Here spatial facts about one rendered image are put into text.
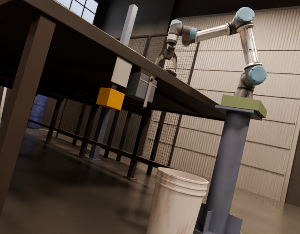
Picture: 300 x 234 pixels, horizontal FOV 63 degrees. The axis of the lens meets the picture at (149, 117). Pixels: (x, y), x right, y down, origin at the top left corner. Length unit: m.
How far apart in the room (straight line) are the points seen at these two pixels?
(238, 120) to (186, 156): 3.69
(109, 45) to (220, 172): 1.16
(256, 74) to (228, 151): 0.55
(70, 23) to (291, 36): 4.85
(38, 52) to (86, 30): 0.21
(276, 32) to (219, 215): 4.34
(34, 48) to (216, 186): 1.41
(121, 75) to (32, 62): 0.41
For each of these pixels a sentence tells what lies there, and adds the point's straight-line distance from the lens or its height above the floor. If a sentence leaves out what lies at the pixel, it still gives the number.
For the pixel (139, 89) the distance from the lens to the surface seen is 1.22.
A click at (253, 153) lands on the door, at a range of 5.00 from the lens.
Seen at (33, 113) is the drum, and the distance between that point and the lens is 6.59.
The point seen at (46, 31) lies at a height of 0.80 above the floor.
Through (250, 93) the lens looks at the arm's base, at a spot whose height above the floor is 1.01.
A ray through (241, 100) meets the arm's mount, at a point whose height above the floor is 0.92.
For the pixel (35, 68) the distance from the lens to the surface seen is 0.95.
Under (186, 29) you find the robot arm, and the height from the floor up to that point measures 1.31.
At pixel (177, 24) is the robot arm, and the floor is 1.33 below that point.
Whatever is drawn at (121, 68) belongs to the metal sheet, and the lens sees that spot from 1.17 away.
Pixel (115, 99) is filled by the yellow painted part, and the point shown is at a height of 0.66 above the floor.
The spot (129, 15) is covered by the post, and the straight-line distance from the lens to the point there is 4.05.
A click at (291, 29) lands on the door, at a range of 5.58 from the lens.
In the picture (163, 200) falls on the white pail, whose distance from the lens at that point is 1.38.
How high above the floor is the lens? 0.54
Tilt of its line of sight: 4 degrees up
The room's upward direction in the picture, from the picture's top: 14 degrees clockwise
